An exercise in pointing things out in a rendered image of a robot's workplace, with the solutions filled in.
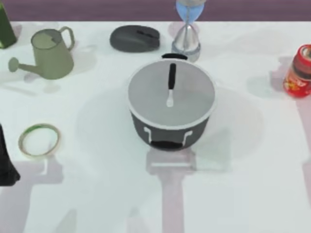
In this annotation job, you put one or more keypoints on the blue and silver hourglass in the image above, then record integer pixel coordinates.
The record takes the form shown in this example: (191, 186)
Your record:
(187, 36)

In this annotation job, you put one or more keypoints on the dark gray computer mouse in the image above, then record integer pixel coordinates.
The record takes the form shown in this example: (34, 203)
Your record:
(133, 38)

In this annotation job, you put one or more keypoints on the dark gray lidded kitchen pot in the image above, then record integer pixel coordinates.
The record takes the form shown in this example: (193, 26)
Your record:
(170, 97)

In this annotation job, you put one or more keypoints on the olive green watering can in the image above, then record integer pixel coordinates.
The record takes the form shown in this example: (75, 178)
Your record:
(52, 55)

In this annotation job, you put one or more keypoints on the dark green bottle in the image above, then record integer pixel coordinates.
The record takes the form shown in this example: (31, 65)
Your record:
(5, 26)

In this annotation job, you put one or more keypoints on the green-edged tape roll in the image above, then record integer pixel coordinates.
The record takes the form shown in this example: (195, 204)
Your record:
(24, 143)

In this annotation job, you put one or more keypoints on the red jar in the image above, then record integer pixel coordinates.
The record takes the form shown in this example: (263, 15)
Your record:
(299, 72)

